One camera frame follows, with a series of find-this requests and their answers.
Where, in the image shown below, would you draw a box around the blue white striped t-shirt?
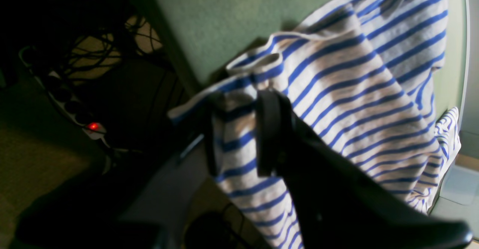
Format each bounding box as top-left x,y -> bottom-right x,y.
169,0 -> 461,249

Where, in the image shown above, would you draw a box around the green table cloth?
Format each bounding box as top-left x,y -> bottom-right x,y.
146,0 -> 468,122

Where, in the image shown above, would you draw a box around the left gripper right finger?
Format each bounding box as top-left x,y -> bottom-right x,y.
256,89 -> 472,249

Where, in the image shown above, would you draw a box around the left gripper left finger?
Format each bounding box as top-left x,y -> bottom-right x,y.
15,92 -> 225,249

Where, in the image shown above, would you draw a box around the white power strip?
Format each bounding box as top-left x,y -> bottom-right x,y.
18,46 -> 111,149

